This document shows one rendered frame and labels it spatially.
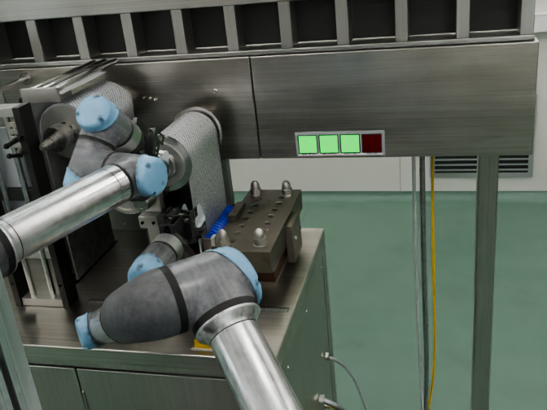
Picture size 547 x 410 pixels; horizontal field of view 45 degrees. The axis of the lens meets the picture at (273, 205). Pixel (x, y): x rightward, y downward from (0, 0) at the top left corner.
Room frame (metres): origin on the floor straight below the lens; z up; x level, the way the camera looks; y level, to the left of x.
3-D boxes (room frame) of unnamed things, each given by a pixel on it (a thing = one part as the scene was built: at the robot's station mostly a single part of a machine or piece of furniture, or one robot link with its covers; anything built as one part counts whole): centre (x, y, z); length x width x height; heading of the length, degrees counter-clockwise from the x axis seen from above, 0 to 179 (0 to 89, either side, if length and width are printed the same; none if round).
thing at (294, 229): (1.65, -0.05, 0.96); 0.10 x 0.03 x 0.11; 164
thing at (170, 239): (1.35, 0.26, 1.11); 0.08 x 0.05 x 0.08; 74
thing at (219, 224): (1.65, 0.15, 1.03); 0.21 x 0.04 x 0.03; 164
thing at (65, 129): (1.60, 0.51, 1.33); 0.06 x 0.06 x 0.06; 74
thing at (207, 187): (1.66, 0.17, 1.11); 0.23 x 0.01 x 0.18; 164
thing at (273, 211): (1.66, 0.04, 1.00); 0.40 x 0.16 x 0.06; 164
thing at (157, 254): (1.27, 0.28, 1.11); 0.11 x 0.08 x 0.09; 164
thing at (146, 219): (1.52, 0.31, 1.05); 0.06 x 0.05 x 0.31; 164
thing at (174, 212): (1.43, 0.23, 1.12); 0.12 x 0.08 x 0.09; 164
